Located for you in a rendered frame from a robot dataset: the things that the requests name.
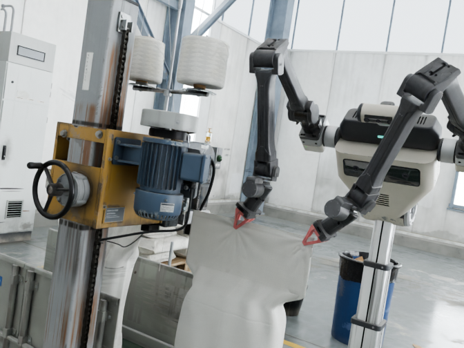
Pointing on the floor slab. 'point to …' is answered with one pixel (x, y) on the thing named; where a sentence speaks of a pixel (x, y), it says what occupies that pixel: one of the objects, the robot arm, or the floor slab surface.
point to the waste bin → (348, 273)
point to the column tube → (73, 232)
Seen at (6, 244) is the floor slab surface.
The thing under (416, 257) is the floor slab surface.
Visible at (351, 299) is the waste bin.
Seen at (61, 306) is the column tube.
